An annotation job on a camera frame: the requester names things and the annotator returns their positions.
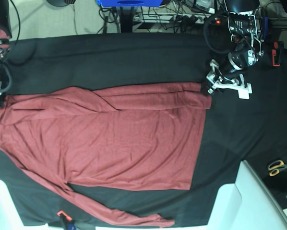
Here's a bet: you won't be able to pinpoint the yellow-handled scissors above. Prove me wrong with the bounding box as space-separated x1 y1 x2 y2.
267 160 287 177

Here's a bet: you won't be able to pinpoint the orange black clamp bottom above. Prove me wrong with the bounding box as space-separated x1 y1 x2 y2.
57 210 77 230

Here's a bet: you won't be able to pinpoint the blue box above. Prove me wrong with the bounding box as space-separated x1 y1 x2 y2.
96 0 162 7

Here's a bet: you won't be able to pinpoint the black table stand post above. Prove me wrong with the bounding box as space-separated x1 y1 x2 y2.
119 7 137 33

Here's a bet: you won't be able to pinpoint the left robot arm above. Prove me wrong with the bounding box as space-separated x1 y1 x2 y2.
201 0 264 100

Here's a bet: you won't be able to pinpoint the orange black clamp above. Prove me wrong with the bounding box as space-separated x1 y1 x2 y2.
57 210 77 230
272 41 284 67

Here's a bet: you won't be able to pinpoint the black table cloth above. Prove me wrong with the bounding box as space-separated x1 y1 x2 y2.
9 33 287 227

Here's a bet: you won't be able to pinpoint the orange black clamp right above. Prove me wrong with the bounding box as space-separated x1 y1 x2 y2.
272 41 284 67

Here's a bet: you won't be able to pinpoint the red long-sleeve T-shirt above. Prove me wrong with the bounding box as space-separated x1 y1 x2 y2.
0 82 211 228

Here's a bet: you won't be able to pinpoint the white power strip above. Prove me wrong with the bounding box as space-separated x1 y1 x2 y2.
133 12 211 24

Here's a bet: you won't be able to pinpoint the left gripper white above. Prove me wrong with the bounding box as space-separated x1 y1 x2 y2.
200 59 252 99

